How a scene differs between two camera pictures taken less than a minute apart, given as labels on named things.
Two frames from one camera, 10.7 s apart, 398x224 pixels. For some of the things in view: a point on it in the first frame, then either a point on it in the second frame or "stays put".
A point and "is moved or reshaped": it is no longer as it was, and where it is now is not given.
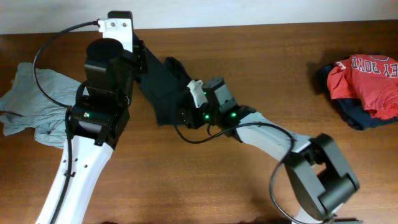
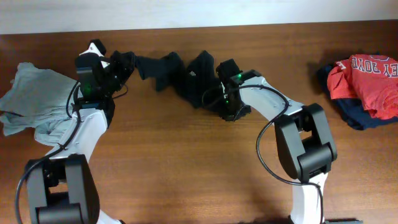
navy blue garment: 358,116 stays put
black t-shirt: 166,83 is moved or reshaped
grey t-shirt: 24,108 stays put
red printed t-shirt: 372,79 stays put
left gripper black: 140,49 -> 126,68
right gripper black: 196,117 -> 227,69
